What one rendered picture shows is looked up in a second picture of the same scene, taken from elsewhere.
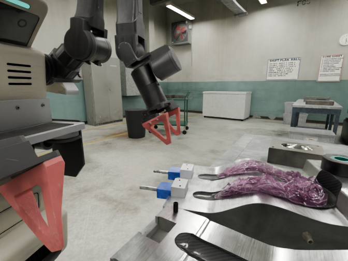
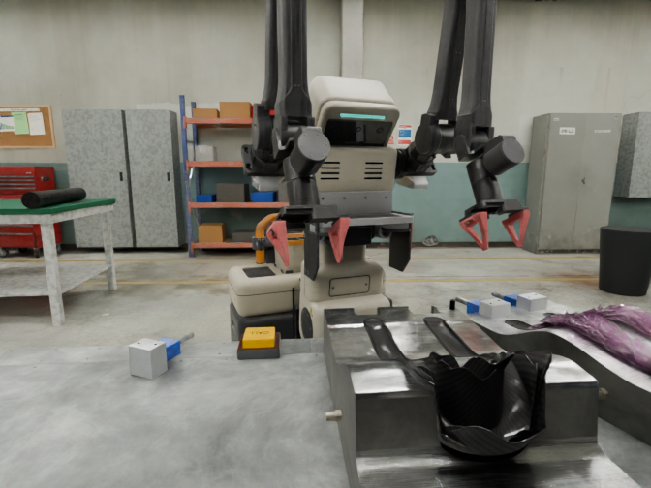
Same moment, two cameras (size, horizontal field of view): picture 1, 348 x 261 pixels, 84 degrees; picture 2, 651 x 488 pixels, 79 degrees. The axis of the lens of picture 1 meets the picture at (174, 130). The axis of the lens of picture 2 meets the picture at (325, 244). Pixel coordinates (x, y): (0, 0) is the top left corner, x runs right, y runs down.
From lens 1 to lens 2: 0.53 m
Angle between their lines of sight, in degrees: 52
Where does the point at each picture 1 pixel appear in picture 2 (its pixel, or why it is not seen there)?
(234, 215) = (523, 343)
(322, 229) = (625, 391)
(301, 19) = not seen: outside the picture
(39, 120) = (380, 210)
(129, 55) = (462, 148)
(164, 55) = (496, 146)
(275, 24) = not seen: outside the picture
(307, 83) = not seen: outside the picture
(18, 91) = (370, 185)
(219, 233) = (468, 329)
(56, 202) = (341, 237)
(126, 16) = (466, 108)
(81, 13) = (432, 108)
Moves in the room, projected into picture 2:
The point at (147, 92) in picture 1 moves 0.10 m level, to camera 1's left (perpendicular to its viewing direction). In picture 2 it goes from (476, 189) to (439, 188)
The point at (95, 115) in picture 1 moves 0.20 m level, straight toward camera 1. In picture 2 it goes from (540, 232) to (539, 234)
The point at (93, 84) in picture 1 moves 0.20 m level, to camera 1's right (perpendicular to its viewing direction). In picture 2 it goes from (548, 170) to (564, 170)
